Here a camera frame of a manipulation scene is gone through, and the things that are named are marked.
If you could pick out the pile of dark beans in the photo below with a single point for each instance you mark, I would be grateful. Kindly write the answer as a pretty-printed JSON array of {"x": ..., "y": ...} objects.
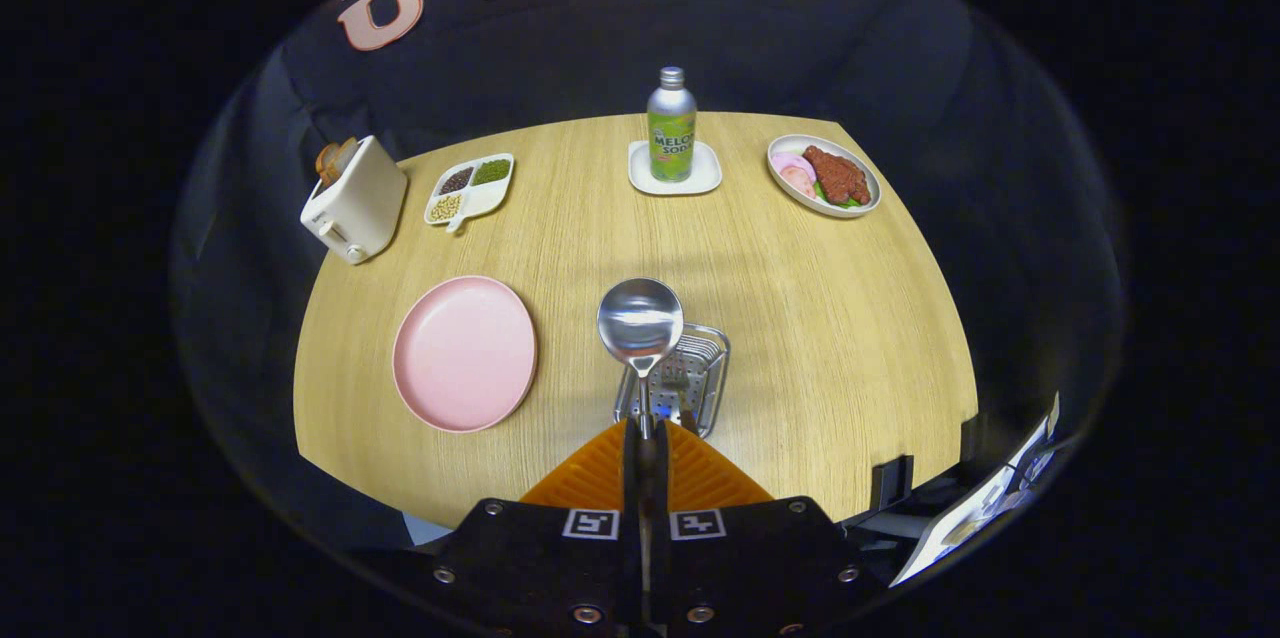
[{"x": 456, "y": 181}]

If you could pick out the pile of yellow beans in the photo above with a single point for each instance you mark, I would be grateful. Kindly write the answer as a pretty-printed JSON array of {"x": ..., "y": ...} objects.
[{"x": 446, "y": 207}]

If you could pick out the green silver drink bottle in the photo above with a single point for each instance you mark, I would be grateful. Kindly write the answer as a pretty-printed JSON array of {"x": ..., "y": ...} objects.
[{"x": 672, "y": 118}]

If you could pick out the pink ham slice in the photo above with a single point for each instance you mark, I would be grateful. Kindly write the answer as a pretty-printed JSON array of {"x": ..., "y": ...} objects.
[
  {"x": 788, "y": 163},
  {"x": 797, "y": 183}
]

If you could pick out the pile of green beans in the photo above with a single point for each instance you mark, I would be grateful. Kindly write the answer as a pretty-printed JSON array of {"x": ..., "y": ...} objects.
[{"x": 491, "y": 172}]

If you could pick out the perforated metal tray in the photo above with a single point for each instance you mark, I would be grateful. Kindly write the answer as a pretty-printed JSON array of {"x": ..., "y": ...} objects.
[{"x": 708, "y": 358}]

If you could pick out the brown toast slice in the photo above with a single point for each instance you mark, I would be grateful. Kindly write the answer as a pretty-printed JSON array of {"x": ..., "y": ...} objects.
[
  {"x": 346, "y": 155},
  {"x": 327, "y": 163}
]

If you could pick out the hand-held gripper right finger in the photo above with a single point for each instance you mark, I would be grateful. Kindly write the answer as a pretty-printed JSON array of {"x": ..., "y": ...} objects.
[{"x": 740, "y": 568}]

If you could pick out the white divided dish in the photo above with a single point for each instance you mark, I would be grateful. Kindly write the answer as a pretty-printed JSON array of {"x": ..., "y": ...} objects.
[{"x": 483, "y": 203}]

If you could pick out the black table clamp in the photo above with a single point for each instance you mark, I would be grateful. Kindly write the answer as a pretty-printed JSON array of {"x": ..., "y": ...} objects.
[
  {"x": 892, "y": 483},
  {"x": 972, "y": 436}
]

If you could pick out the white square coaster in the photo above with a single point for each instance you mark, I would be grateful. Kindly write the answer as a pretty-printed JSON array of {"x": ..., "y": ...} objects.
[{"x": 706, "y": 181}]

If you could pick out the pink round plate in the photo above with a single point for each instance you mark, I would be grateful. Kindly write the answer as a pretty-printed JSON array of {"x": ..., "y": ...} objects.
[{"x": 465, "y": 353}]

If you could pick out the brown fried cutlet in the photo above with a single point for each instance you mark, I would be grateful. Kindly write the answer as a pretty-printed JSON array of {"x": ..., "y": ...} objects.
[{"x": 838, "y": 176}]

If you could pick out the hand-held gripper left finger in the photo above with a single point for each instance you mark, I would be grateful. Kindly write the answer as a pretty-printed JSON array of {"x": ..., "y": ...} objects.
[{"x": 560, "y": 568}]

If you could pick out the green lettuce leaf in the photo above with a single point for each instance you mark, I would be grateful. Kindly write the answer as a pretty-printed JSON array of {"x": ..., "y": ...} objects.
[{"x": 825, "y": 196}]

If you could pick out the cream toaster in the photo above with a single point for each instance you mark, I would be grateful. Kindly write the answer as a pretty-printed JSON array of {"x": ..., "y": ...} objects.
[{"x": 360, "y": 203}]

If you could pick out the white oval plate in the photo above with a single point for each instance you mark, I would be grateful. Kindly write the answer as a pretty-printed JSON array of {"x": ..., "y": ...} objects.
[{"x": 835, "y": 212}]

